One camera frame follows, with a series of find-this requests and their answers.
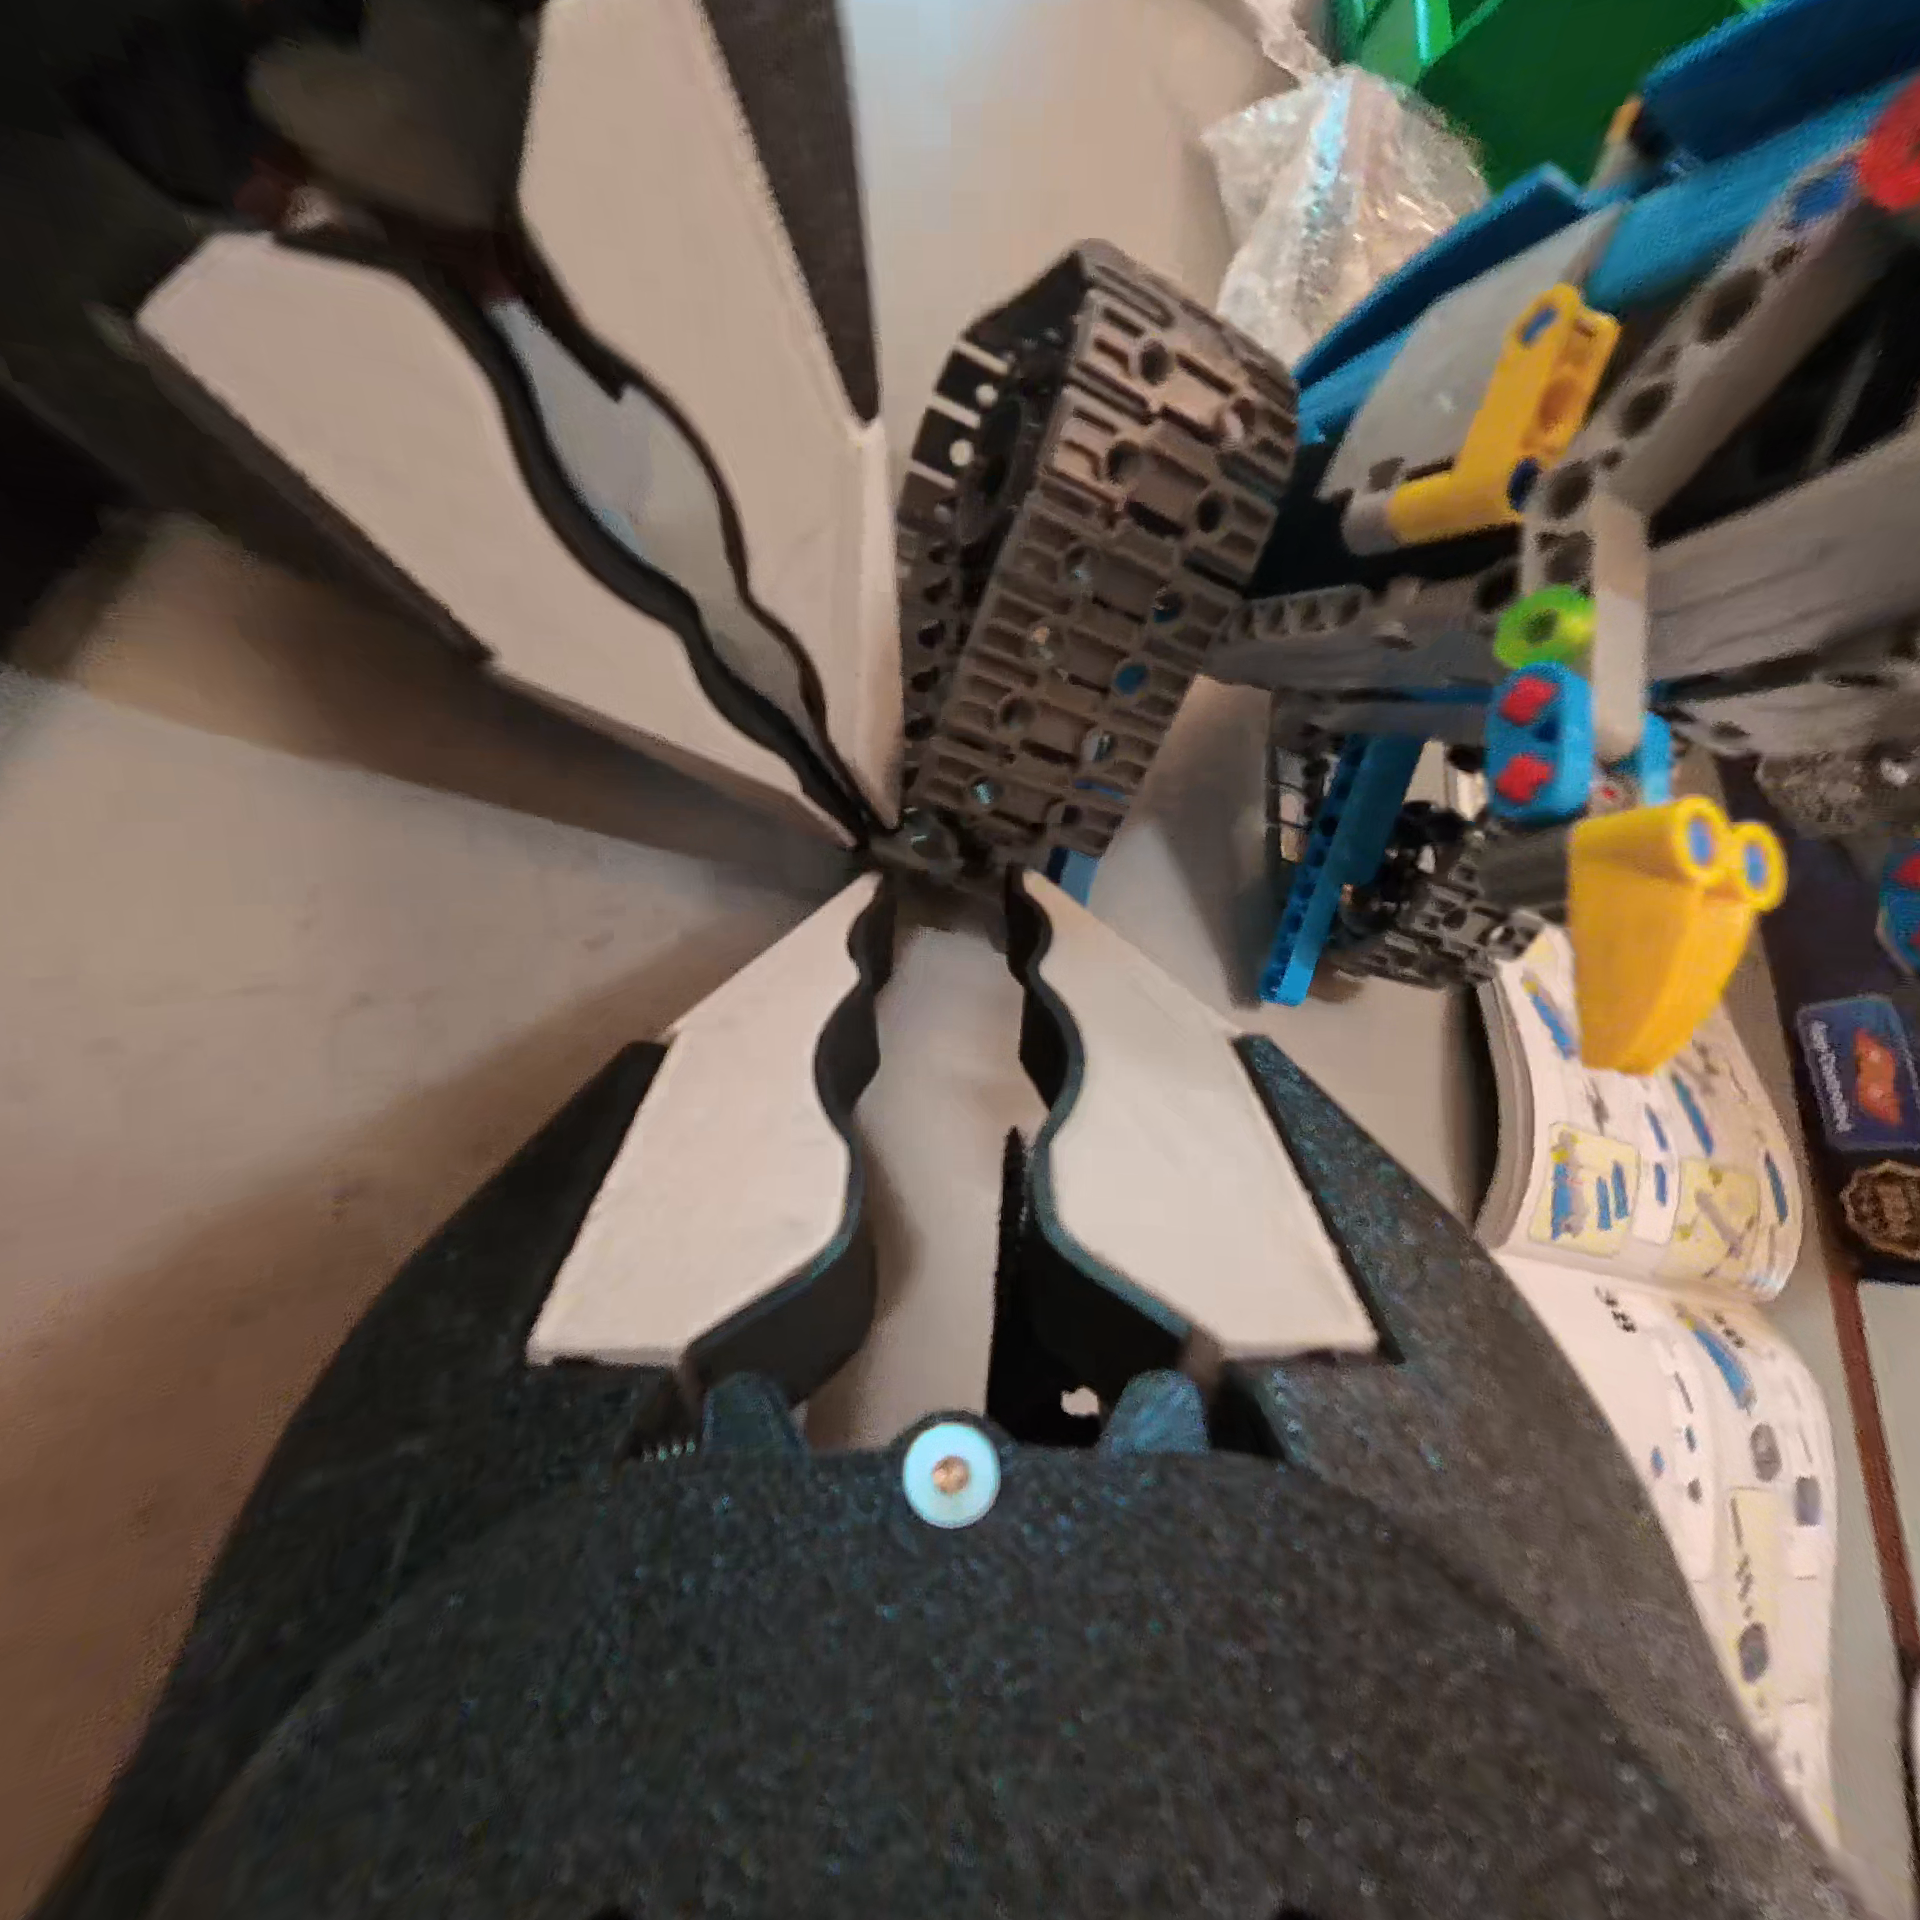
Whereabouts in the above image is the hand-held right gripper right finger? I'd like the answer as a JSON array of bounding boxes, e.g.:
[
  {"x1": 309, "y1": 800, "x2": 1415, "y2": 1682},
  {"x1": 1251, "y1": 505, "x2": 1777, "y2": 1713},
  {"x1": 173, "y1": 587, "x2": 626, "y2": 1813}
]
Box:
[{"x1": 984, "y1": 869, "x2": 1382, "y2": 1427}]

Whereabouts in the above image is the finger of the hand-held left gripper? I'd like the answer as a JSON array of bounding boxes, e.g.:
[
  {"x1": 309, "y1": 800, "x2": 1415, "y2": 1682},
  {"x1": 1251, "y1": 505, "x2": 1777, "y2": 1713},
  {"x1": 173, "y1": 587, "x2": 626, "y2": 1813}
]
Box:
[
  {"x1": 512, "y1": 0, "x2": 906, "y2": 830},
  {"x1": 135, "y1": 229, "x2": 871, "y2": 851}
]

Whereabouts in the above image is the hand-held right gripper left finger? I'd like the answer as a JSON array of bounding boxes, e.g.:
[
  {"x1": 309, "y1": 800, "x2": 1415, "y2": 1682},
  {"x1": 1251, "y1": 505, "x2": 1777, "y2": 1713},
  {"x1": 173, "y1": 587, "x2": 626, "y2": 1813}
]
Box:
[{"x1": 530, "y1": 870, "x2": 890, "y2": 1411}]

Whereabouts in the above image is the grey toy track chain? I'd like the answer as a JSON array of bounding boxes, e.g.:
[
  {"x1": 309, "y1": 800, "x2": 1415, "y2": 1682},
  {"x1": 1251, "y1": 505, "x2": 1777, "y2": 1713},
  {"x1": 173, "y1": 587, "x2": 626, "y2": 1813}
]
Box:
[{"x1": 890, "y1": 237, "x2": 1299, "y2": 889}]

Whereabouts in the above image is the blue toy vehicle with wheels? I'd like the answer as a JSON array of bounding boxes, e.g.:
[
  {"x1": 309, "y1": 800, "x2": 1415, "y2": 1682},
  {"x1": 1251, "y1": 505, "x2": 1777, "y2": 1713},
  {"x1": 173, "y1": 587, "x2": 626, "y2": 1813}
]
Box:
[{"x1": 1199, "y1": 0, "x2": 1920, "y2": 1074}]

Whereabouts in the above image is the grey desk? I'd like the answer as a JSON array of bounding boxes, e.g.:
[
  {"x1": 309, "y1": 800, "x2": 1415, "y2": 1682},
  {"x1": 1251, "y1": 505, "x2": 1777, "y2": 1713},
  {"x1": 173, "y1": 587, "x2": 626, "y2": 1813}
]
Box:
[{"x1": 0, "y1": 0, "x2": 1920, "y2": 1905}]

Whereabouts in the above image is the open instruction booklet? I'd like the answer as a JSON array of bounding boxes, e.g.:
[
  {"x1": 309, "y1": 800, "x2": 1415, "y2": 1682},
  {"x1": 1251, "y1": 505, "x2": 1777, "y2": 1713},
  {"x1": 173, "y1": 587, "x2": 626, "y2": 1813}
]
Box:
[{"x1": 1471, "y1": 920, "x2": 1847, "y2": 1847}]

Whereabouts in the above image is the bubble wrap bag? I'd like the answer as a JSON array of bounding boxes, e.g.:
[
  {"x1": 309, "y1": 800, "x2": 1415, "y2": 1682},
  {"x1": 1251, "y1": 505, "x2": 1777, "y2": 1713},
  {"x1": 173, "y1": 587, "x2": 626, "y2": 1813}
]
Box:
[{"x1": 1199, "y1": 0, "x2": 1489, "y2": 368}]

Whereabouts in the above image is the dark toy vehicle box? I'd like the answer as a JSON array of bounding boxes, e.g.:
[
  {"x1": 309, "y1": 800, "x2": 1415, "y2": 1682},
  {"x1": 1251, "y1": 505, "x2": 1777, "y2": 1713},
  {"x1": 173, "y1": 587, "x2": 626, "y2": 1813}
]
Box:
[{"x1": 1724, "y1": 752, "x2": 1920, "y2": 1284}]

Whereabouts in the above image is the green plastic bin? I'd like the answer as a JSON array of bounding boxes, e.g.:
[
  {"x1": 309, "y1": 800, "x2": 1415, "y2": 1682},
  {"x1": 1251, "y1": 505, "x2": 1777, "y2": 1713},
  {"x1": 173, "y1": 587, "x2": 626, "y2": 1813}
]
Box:
[{"x1": 1327, "y1": 0, "x2": 1773, "y2": 188}]

